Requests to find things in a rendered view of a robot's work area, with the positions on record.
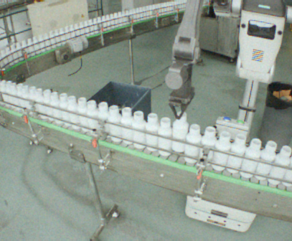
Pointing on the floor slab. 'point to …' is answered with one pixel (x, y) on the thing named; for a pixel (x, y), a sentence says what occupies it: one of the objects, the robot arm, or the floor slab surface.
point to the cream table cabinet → (57, 15)
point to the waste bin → (281, 115)
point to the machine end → (220, 34)
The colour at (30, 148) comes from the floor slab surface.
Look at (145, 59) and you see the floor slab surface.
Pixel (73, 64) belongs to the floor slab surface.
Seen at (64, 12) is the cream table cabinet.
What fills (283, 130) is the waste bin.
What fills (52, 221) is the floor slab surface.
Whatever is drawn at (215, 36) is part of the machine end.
